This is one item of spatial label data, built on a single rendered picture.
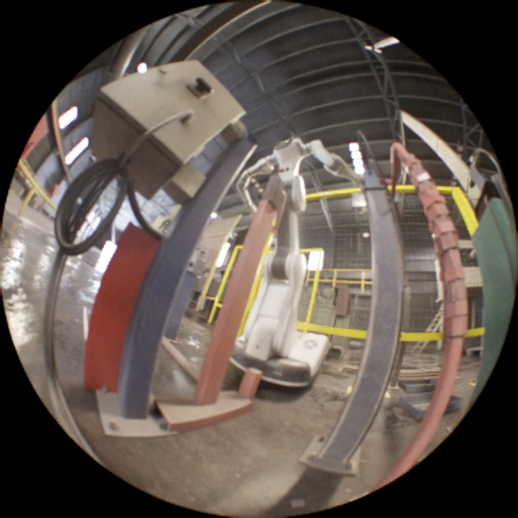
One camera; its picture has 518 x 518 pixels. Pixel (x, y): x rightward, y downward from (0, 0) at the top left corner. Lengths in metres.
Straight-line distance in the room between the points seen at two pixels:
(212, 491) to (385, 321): 0.52
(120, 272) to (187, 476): 0.46
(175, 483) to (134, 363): 0.26
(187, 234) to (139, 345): 0.25
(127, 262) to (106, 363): 0.27
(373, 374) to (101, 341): 0.63
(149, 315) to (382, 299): 0.52
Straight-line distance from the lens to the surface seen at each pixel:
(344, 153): 11.62
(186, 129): 0.40
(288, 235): 0.91
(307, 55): 10.97
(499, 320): 0.77
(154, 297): 0.33
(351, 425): 0.48
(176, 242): 0.34
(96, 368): 0.50
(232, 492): 0.42
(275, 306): 0.85
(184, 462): 0.44
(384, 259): 0.47
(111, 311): 0.43
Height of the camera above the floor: 0.37
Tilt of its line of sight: 21 degrees up
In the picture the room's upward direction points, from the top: 18 degrees clockwise
